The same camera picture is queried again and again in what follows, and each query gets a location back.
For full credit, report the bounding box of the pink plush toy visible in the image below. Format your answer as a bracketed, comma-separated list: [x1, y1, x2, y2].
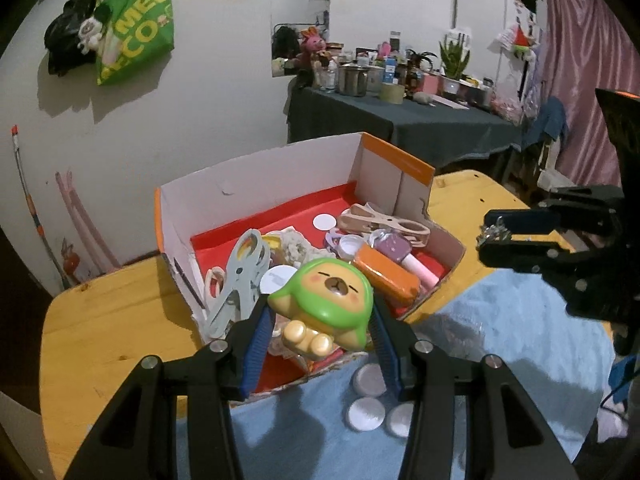
[299, 26, 326, 68]

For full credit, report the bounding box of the blue fluffy towel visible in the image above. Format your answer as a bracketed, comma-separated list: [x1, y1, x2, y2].
[174, 268, 622, 480]

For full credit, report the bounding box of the grey large clothes peg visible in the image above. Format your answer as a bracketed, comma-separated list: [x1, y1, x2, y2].
[198, 229, 271, 344]

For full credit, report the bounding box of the green bear figurine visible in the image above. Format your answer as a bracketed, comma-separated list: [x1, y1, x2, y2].
[267, 258, 373, 361]

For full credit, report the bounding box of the potted snake plant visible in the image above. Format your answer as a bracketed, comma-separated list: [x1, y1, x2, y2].
[439, 29, 471, 96]

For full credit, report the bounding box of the black bag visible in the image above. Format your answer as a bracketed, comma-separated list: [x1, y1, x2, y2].
[43, 0, 110, 77]

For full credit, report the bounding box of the tape roll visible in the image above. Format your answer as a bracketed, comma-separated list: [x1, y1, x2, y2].
[378, 82, 405, 105]

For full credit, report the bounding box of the large white printed lid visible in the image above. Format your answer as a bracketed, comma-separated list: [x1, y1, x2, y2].
[259, 264, 297, 295]

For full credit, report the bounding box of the pink curtain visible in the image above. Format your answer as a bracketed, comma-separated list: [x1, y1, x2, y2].
[544, 0, 639, 185]

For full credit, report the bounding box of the green Meco shopping bag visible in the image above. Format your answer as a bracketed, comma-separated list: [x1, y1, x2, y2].
[94, 0, 175, 86]

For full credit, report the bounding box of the beige large clothes peg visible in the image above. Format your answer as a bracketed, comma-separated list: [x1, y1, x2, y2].
[336, 204, 431, 248]

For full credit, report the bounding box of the orange rectangular case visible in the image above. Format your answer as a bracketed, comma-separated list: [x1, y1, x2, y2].
[352, 245, 421, 307]

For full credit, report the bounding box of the orange handled broom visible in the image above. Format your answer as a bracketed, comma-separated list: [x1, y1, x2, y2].
[10, 123, 74, 291]

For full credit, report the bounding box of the cream crochet scrunchie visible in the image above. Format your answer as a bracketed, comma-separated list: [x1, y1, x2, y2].
[272, 230, 323, 269]

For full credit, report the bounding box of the steel pot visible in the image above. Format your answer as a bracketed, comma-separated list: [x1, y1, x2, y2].
[337, 64, 370, 96]

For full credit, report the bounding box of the white bottle cap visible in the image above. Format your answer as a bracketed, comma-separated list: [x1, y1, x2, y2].
[385, 402, 413, 439]
[352, 363, 386, 398]
[346, 396, 386, 432]

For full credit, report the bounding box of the orange cardboard box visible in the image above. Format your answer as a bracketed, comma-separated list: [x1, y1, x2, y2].
[155, 133, 464, 390]

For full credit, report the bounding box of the dark green clothed table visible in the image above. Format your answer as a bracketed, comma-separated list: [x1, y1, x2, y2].
[288, 88, 522, 169]

